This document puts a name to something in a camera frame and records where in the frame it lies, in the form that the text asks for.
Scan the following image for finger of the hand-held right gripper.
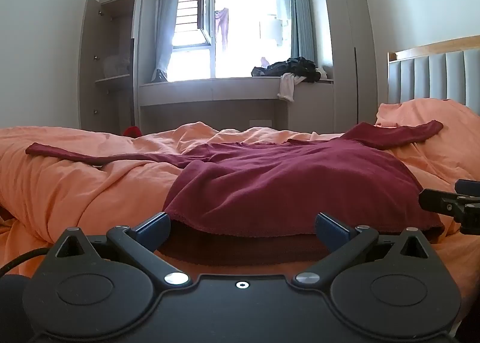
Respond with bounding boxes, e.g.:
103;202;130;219
418;187;480;235
454;179;480;196

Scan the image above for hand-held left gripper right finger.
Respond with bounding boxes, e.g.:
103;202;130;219
292;212;433;288

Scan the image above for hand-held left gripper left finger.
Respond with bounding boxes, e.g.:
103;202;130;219
52;212;190;288

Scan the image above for maroon long-sleeved sweater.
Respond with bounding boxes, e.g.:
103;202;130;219
25;120;445;267

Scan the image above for pile of dark clothes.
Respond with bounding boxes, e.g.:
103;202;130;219
250;57;328;83

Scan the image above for orange pillow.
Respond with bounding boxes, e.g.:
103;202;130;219
375;99;480;186

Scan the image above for orange duvet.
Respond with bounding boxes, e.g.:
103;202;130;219
0;122;480;314

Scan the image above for grey padded wooden headboard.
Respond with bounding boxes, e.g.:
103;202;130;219
387;35;480;111

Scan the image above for white cloth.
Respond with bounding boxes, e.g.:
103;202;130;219
277;73;304;102

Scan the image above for grey window seat desk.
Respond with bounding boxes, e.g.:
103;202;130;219
138;77;334;134

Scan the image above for white bundle on shelf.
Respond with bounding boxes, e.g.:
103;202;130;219
103;54;132;78

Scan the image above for open grey wardrobe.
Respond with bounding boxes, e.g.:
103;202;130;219
79;0;162;131

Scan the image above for closed grey wardrobe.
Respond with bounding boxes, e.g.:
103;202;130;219
307;0;379;124

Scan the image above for light blue sheer curtain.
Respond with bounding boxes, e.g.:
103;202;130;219
152;0;183;83

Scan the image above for pink hanging garment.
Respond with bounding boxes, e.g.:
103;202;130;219
214;7;229;53

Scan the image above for blue-grey thick curtain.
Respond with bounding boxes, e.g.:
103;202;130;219
287;0;318;66

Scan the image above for window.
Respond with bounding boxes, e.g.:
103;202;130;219
170;0;301;79

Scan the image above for black cable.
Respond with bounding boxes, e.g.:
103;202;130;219
0;247;50;280

